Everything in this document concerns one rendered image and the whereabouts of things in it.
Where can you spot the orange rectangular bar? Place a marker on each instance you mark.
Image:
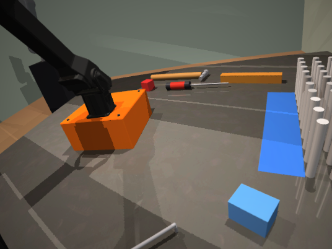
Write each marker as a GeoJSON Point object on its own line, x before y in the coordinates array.
{"type": "Point", "coordinates": [252, 77]}

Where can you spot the wooden-handled hammer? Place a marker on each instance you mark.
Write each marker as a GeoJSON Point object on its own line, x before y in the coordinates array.
{"type": "Point", "coordinates": [187, 75]}

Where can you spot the hook tool with wooden handle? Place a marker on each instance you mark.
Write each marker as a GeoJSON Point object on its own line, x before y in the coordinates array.
{"type": "Point", "coordinates": [172, 226]}

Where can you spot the light blue block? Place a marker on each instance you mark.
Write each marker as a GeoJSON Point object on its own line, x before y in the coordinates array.
{"type": "Point", "coordinates": [253, 209]}

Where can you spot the blue flat strip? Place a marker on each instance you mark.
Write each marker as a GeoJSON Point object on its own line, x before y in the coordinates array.
{"type": "Point", "coordinates": [281, 150]}

